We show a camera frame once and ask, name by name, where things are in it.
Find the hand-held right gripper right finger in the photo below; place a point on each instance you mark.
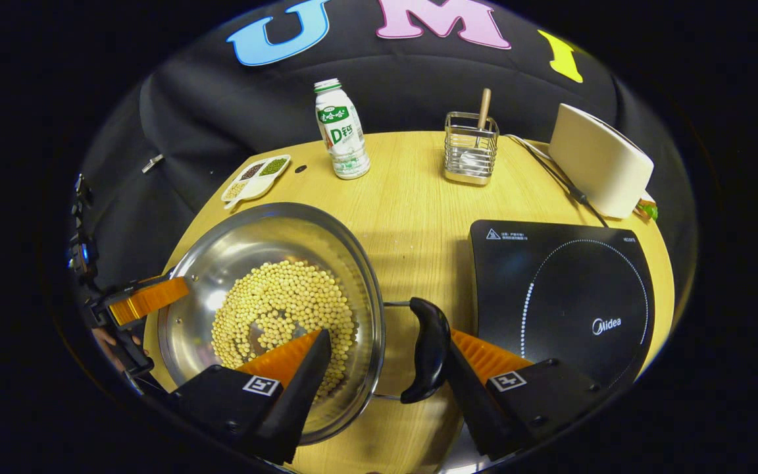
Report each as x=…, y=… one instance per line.
x=478, y=408

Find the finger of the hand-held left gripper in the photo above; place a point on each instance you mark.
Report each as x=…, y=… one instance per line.
x=149, y=299
x=139, y=362

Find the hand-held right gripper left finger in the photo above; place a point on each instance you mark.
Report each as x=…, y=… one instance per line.
x=300, y=395

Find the black induction cooktop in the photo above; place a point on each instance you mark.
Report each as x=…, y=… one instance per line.
x=570, y=276

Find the pile of yellow soybeans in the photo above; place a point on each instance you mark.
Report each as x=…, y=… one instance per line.
x=274, y=296

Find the wooden clothespin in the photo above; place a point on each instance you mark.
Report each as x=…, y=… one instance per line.
x=152, y=163

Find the white divided dish of beans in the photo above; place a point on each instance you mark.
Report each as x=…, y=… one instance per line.
x=257, y=187

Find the white bottle with green label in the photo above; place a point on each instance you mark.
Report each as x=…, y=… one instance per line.
x=343, y=151

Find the sandwich with lettuce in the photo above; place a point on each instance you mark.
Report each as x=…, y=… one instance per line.
x=647, y=210

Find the white toaster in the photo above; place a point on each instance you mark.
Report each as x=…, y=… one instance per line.
x=596, y=158

